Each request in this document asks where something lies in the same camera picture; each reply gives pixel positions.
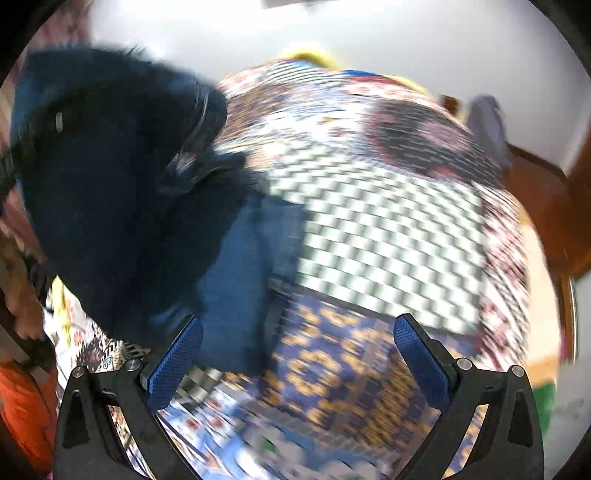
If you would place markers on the green plastic object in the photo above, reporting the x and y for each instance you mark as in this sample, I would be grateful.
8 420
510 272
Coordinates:
547 408

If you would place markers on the yellow cloth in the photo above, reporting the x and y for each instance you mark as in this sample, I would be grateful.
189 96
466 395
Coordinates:
323 56

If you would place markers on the blue denim jeans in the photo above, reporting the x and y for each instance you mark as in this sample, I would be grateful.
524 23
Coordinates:
115 207

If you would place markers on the grey bag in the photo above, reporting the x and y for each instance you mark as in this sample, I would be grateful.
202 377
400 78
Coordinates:
489 129

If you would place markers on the person's left forearm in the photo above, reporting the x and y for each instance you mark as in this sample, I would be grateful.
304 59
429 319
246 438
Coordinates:
21 286

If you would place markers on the printed patchwork blanket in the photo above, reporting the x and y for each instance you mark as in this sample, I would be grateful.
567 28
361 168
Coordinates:
392 221

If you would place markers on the orange clothing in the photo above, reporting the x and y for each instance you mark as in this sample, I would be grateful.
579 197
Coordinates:
25 415

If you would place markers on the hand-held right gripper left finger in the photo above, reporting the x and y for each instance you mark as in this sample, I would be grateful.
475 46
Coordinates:
178 364

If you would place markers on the cream mattress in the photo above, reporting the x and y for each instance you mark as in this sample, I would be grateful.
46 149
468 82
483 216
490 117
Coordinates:
540 286

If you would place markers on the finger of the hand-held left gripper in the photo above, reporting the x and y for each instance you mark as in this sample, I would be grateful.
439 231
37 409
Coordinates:
196 134

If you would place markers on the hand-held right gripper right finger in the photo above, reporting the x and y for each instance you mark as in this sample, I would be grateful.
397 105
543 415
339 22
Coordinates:
420 364

